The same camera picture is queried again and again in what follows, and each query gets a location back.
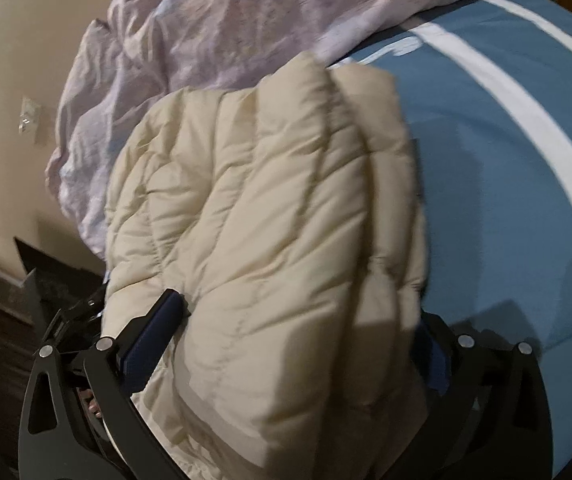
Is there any beige puffer jacket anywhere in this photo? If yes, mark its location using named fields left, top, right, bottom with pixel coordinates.
left=101, top=50, right=429, bottom=480

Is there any person's left hand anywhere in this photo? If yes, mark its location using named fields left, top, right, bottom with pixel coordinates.
left=78, top=385, right=108, bottom=422

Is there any white wall socket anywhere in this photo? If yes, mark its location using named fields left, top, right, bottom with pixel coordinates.
left=16, top=96, right=43, bottom=136

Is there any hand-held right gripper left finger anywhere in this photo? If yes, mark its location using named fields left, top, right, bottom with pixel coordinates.
left=16, top=287, right=192, bottom=480

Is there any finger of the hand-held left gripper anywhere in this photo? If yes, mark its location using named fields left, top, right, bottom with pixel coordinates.
left=25, top=267, right=109, bottom=350

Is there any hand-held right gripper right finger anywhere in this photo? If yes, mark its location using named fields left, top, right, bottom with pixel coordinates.
left=381, top=310, right=554, bottom=480

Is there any blue white striped bed sheet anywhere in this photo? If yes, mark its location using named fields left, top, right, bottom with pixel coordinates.
left=326, top=0, right=572, bottom=466

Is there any lilac crumpled duvet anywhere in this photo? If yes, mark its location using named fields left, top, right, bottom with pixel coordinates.
left=43, top=0, right=537, bottom=261

